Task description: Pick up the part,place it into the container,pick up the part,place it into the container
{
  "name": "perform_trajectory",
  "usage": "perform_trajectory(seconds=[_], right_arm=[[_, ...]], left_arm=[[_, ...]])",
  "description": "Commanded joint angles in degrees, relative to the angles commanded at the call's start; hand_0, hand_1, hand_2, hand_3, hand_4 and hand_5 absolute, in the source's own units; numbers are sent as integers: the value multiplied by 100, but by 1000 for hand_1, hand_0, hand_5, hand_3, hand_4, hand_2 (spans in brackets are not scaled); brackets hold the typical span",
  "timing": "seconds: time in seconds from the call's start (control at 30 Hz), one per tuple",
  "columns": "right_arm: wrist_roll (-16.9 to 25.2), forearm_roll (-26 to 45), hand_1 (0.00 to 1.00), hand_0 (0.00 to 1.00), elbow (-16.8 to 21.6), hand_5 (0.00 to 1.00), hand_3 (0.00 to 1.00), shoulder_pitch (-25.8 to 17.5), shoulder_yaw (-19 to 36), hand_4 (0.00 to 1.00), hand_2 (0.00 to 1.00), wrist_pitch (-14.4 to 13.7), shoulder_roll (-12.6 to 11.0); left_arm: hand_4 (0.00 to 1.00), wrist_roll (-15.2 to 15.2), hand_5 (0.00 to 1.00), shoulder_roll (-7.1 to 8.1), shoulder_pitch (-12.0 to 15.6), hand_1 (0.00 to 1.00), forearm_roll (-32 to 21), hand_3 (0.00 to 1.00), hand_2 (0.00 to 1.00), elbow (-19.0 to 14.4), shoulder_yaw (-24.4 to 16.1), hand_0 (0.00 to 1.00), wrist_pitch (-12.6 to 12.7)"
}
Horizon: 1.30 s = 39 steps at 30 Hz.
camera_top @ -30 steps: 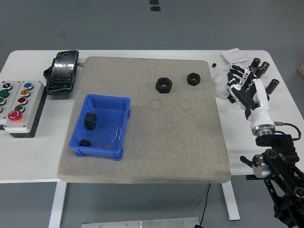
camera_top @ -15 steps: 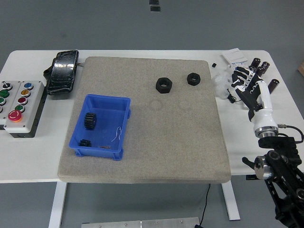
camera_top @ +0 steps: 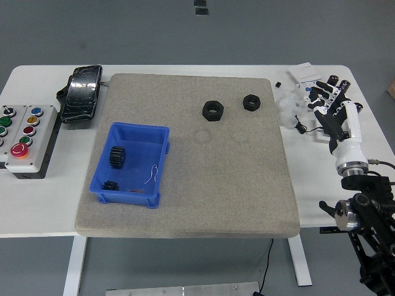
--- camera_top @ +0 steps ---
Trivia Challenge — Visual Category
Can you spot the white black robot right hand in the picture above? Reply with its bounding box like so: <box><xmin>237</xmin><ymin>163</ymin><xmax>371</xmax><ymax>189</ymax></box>
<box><xmin>307</xmin><ymin>79</ymin><xmax>368</xmax><ymax>169</ymax></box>

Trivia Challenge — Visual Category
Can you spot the large black gear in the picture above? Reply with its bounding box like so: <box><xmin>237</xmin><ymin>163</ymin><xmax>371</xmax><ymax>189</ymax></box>
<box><xmin>109</xmin><ymin>146</ymin><xmax>126</xmax><ymax>170</ymax></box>

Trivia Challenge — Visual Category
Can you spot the white cardboard box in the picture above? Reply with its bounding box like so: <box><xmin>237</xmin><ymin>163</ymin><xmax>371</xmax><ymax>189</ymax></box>
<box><xmin>288</xmin><ymin>62</ymin><xmax>322</xmax><ymax>84</ymax></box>

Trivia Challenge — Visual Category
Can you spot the small black hex nut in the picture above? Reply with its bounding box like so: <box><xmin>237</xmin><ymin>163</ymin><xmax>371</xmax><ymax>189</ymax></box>
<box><xmin>242</xmin><ymin>94</ymin><xmax>262</xmax><ymax>111</ymax></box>

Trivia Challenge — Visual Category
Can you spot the large black hex nut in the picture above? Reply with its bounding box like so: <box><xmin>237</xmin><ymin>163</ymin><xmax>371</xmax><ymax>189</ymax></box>
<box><xmin>202</xmin><ymin>100</ymin><xmax>225</xmax><ymax>122</ymax></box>

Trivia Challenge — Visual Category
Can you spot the black button box base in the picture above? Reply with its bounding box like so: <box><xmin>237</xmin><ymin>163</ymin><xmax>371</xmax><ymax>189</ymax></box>
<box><xmin>0</xmin><ymin>115</ymin><xmax>62</xmax><ymax>180</ymax></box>

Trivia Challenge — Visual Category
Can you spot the grey emergency-stop button box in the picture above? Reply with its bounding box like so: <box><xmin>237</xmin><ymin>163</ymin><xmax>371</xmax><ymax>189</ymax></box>
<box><xmin>4</xmin><ymin>105</ymin><xmax>59</xmax><ymax>173</ymax></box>

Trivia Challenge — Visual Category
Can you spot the crumpled clear plastic bag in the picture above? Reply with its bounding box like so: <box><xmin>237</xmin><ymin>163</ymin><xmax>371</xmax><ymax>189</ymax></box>
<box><xmin>275</xmin><ymin>91</ymin><xmax>309</xmax><ymax>129</ymax></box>

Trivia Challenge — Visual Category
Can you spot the white table leg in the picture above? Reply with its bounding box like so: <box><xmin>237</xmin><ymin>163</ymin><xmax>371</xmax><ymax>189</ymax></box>
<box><xmin>62</xmin><ymin>236</ymin><xmax>88</xmax><ymax>296</ymax></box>
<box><xmin>286</xmin><ymin>237</ymin><xmax>313</xmax><ymax>287</ymax></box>

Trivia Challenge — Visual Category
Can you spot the grey-brown foam mat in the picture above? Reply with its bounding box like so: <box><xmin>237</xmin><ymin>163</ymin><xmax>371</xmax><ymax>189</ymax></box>
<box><xmin>75</xmin><ymin>73</ymin><xmax>301</xmax><ymax>239</ymax></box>

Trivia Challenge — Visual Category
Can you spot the white thread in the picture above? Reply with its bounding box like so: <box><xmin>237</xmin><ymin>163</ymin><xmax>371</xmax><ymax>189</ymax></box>
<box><xmin>144</xmin><ymin>164</ymin><xmax>160</xmax><ymax>183</ymax></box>

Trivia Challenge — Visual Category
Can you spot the blue plastic bin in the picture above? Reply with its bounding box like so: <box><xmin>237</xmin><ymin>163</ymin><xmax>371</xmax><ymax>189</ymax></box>
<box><xmin>88</xmin><ymin>121</ymin><xmax>171</xmax><ymax>208</ymax></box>

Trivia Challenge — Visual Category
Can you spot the silver metal floor plate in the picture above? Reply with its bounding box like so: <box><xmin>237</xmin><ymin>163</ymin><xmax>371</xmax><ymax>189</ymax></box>
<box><xmin>105</xmin><ymin>281</ymin><xmax>260</xmax><ymax>296</ymax></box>

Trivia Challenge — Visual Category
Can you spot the black tape-wrapped device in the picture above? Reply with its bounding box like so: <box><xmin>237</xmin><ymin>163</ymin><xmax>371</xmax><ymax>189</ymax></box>
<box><xmin>56</xmin><ymin>64</ymin><xmax>104</xmax><ymax>124</ymax></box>

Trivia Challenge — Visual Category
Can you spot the black adapter cable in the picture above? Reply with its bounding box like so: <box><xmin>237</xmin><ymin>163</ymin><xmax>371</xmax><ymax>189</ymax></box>
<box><xmin>294</xmin><ymin>114</ymin><xmax>322</xmax><ymax>135</ymax></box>

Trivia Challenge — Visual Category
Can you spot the black hanging power cable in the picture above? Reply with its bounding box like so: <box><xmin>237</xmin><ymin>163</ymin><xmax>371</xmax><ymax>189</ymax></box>
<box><xmin>252</xmin><ymin>237</ymin><xmax>275</xmax><ymax>296</ymax></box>

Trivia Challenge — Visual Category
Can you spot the grey selector switch button box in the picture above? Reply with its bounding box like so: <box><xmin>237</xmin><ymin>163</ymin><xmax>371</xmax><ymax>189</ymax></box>
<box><xmin>0</xmin><ymin>104</ymin><xmax>29</xmax><ymax>163</ymax></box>

